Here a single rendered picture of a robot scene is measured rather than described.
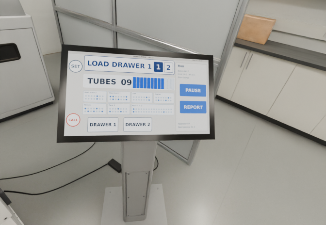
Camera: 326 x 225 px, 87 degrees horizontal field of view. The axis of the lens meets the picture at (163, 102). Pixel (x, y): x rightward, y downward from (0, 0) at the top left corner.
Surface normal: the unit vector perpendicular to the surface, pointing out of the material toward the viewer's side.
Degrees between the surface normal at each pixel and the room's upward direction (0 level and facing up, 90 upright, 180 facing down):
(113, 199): 5
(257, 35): 92
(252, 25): 88
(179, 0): 90
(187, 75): 50
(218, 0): 90
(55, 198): 1
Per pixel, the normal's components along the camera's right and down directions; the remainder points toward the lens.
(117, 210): 0.04, -0.81
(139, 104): 0.18, -0.08
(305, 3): -0.59, 0.40
